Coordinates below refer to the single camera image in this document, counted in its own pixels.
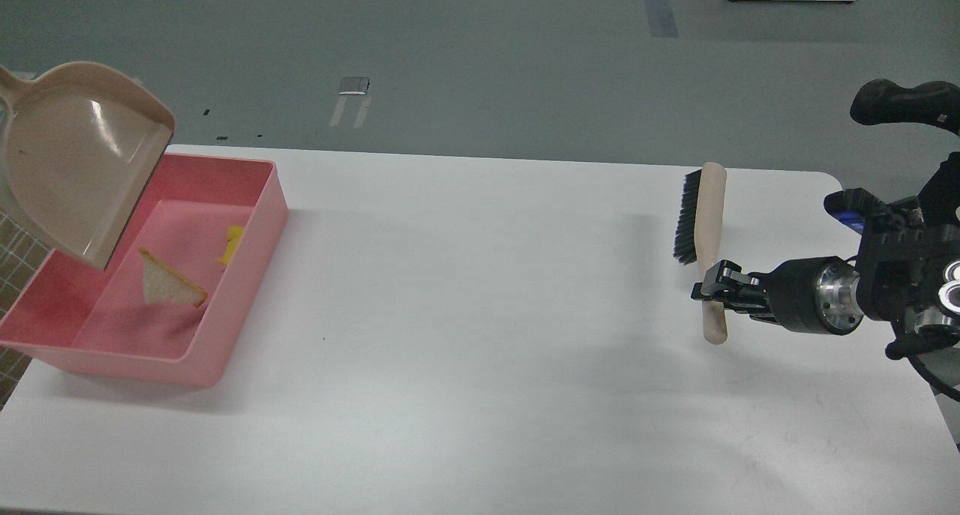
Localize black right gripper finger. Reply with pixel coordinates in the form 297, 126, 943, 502
691, 283, 773, 322
712, 259, 764, 295

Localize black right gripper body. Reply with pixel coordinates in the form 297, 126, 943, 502
757, 256, 865, 335

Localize beige brush black bristles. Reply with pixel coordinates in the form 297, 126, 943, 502
674, 162, 729, 345

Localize yellow green sponge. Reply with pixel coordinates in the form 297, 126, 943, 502
216, 226, 245, 266

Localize triangular toast slice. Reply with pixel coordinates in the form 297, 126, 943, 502
138, 247, 209, 309

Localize beige plastic dustpan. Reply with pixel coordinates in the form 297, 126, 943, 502
1, 61, 176, 270

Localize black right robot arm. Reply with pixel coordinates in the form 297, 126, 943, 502
674, 153, 958, 400

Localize pink plastic bin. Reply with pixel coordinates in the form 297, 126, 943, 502
1, 154, 289, 388

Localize black object at right edge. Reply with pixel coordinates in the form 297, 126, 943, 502
849, 79, 959, 136

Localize brown checkered cloth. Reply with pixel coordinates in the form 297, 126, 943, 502
1, 211, 41, 406

